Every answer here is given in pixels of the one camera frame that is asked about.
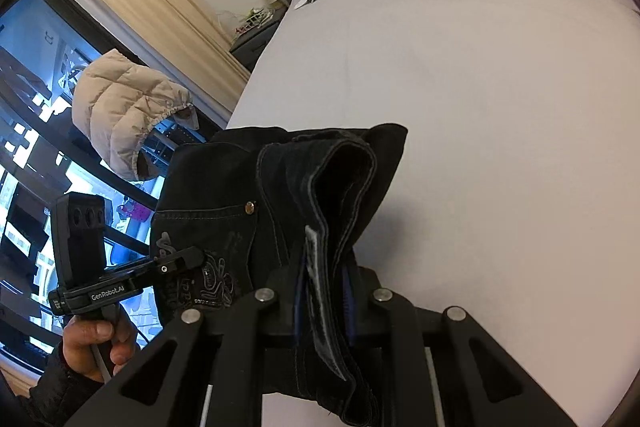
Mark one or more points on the person's left hand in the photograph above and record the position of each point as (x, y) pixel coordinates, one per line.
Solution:
(80, 347)

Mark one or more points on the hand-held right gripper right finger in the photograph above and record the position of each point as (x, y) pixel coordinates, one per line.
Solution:
(357, 307)

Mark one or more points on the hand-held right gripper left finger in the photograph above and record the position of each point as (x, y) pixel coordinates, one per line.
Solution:
(282, 307)

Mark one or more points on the large dark-framed window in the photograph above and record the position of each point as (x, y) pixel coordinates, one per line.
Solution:
(30, 57)

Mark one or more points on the small green plant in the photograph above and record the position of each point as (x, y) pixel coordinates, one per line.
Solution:
(255, 19)

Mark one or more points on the dark grey nightstand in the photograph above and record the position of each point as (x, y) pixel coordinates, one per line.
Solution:
(255, 44)

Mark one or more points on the beige curtain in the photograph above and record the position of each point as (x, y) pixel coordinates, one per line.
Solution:
(150, 7)

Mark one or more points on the black denim pants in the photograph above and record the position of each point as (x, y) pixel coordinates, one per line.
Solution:
(215, 187)

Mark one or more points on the beige puffer jacket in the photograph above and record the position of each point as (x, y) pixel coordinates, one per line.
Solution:
(120, 107)

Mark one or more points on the bed with white sheet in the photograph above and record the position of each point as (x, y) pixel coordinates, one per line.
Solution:
(475, 107)

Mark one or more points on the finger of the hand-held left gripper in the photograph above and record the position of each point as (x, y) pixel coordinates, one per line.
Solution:
(180, 259)

